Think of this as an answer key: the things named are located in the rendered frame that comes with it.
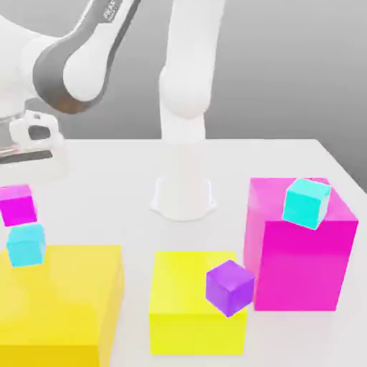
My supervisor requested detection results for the large golden yellow box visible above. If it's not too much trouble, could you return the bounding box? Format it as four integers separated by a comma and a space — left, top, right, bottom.
0, 244, 125, 367

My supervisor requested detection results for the small purple cube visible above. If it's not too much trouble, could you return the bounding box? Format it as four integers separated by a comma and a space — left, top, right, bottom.
205, 259, 256, 318

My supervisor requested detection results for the large magenta box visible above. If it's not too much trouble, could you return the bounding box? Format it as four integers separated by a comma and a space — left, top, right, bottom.
244, 177, 359, 312

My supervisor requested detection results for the small cyan cube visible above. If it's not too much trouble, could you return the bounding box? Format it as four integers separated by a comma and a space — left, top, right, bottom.
282, 178, 333, 231
6, 224, 47, 268

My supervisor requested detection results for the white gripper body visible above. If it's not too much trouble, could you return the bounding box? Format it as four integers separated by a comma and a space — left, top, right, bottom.
0, 140, 69, 184

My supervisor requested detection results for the small magenta cube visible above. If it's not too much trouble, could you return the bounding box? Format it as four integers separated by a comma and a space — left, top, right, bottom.
0, 184, 38, 227

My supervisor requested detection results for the large lemon yellow box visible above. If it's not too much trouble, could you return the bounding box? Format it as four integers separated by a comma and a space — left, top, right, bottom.
148, 251, 248, 356

